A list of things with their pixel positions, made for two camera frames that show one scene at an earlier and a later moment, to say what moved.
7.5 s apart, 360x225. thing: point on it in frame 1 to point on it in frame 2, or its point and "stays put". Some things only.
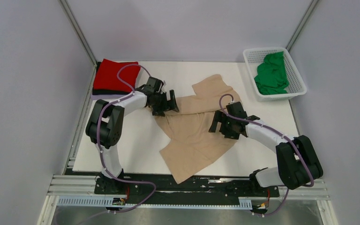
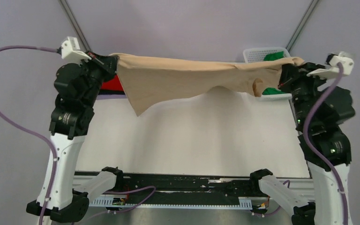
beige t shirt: (193, 146) to (152, 82)
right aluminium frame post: (310, 10) stays put
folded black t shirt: (103, 92) stays put
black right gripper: (220, 117) to (290, 73)
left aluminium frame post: (64, 4) stays put
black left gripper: (167, 105) to (107, 63)
